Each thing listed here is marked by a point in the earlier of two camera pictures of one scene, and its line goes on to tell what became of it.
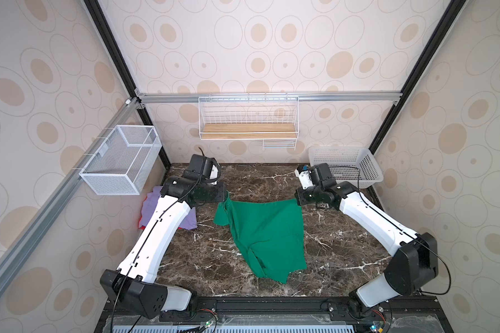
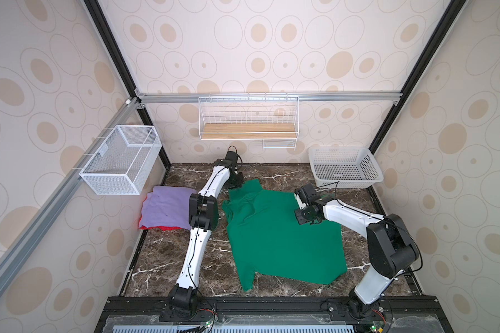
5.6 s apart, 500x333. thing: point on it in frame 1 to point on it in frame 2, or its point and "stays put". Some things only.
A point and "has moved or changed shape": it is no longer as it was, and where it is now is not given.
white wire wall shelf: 273,119 stays put
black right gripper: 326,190 to 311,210
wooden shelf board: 248,130 stays put
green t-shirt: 272,234 has moved or changed shape
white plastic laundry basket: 355,165 stays put
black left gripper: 219,193 to 237,180
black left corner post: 123,67 stays put
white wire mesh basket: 121,165 stays put
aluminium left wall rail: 10,264 stays put
